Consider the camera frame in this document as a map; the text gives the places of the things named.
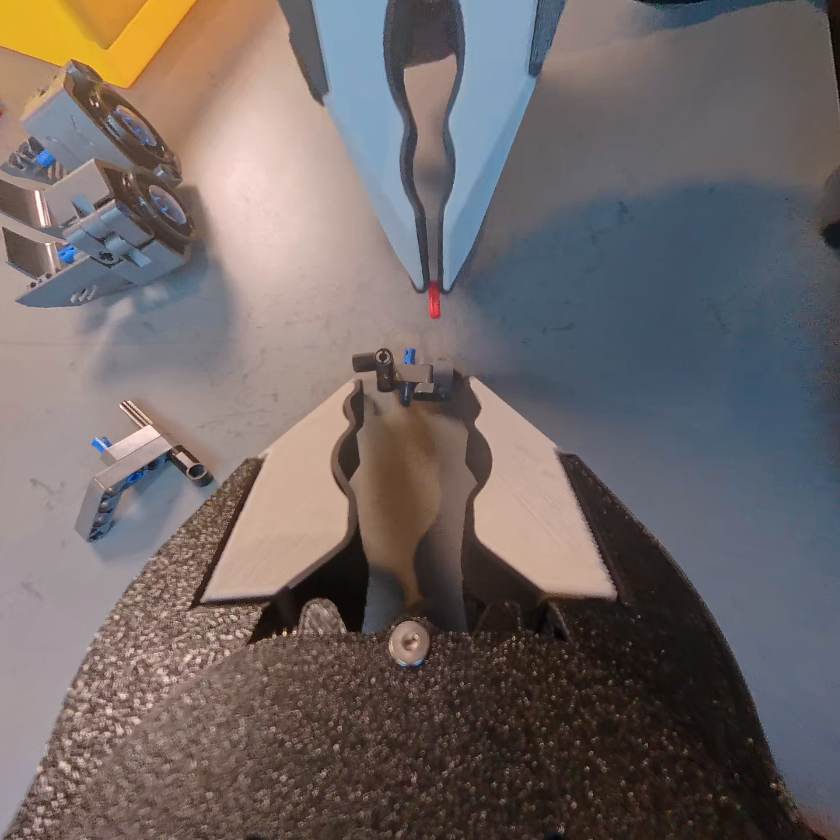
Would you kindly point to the black connector with blue pins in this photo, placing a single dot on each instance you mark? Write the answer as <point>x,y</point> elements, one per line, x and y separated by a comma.
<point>382,364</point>

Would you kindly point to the grey beam with black axle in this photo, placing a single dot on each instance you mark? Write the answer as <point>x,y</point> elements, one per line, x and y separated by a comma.
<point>115,479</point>

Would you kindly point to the large yellow storage bin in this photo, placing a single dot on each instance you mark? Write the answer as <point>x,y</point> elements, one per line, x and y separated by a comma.
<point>98,33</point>

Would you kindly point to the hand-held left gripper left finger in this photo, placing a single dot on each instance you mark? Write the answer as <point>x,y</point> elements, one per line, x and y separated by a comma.
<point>289,525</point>

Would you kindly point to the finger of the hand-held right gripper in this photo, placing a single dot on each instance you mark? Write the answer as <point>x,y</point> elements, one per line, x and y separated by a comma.
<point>358,98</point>
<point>492,98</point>

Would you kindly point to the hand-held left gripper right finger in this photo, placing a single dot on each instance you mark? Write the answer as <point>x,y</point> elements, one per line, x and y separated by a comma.
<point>544,525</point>

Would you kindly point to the red toy pin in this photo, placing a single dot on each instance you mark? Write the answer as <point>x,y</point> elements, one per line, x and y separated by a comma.
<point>435,302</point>

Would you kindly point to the grey desk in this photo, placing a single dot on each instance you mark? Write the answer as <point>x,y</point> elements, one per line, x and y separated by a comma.
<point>262,262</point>

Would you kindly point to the grey angular connector piece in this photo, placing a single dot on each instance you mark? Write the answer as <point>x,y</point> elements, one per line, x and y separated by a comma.
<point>436,380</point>

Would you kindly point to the grey twin engine toy assembly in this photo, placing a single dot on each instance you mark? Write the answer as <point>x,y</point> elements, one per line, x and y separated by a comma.
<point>72,197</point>

